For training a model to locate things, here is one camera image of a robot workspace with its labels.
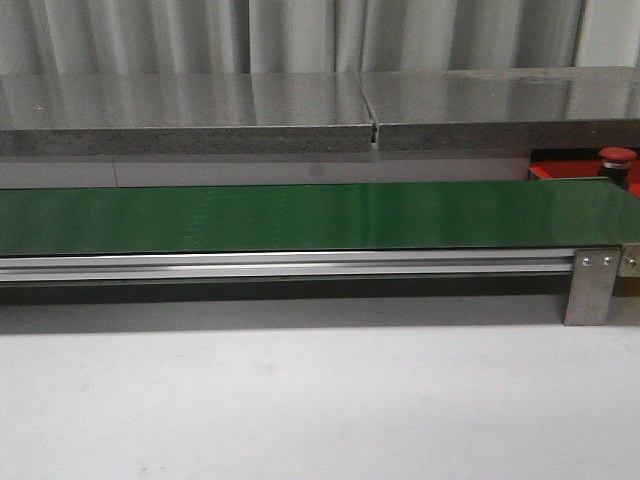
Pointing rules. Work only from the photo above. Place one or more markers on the red mushroom push button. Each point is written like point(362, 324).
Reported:
point(616, 164)

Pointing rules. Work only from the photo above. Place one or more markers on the grey stone countertop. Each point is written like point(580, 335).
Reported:
point(111, 130)

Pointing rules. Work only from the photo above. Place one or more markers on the green conveyor belt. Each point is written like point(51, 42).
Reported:
point(368, 216)

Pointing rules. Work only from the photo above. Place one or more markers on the red plastic tray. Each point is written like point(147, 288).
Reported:
point(571, 169)

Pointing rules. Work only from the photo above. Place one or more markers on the white pleated curtain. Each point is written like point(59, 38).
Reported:
point(125, 37)

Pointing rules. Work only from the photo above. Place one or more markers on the steel conveyor support bracket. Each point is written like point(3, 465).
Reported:
point(593, 278)

